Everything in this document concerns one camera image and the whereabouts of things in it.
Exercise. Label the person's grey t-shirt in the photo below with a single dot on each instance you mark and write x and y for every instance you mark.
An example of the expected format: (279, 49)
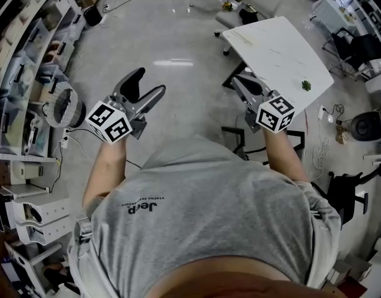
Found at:
(202, 216)

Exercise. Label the white power strip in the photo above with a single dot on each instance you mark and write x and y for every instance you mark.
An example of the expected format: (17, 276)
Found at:
(65, 139)
(321, 113)

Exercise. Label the row of clear storage boxes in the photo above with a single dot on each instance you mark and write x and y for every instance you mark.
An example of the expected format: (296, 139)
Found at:
(38, 39)

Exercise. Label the white shelf unit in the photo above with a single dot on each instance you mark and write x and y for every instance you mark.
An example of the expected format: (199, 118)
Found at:
(10, 157)

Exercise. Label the black round speaker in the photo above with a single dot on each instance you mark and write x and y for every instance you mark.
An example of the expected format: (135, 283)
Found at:
(366, 126)

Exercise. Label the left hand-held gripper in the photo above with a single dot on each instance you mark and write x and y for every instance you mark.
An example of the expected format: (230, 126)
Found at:
(109, 121)

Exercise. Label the black cloth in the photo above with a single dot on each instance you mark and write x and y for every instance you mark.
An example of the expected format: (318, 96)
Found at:
(248, 16)

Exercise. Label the yellow flowers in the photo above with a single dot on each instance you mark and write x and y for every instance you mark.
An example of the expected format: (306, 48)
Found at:
(227, 6)

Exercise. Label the black bin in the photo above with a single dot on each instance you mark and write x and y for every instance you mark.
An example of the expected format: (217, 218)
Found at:
(93, 16)

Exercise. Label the person's left forearm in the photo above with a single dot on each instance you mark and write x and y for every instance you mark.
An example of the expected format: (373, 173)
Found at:
(106, 169)

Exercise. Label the black table frame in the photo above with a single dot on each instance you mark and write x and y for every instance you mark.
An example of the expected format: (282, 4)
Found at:
(232, 129)

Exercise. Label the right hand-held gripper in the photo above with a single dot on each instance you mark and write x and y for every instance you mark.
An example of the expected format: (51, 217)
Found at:
(274, 115)

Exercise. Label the small green plant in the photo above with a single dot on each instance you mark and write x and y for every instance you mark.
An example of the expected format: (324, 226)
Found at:
(306, 85)

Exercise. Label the white storage rack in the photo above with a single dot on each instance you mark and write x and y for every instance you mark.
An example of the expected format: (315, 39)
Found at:
(372, 14)

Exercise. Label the black lamp with pleated shade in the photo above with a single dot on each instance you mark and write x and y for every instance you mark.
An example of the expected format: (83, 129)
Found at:
(78, 113)

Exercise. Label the white drawer unit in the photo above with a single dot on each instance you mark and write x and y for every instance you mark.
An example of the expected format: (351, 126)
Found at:
(50, 208)

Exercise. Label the person's right forearm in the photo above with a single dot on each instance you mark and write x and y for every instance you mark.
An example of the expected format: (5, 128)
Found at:
(283, 157)

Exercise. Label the grey office chair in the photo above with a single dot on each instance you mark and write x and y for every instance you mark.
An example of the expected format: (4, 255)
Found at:
(230, 19)

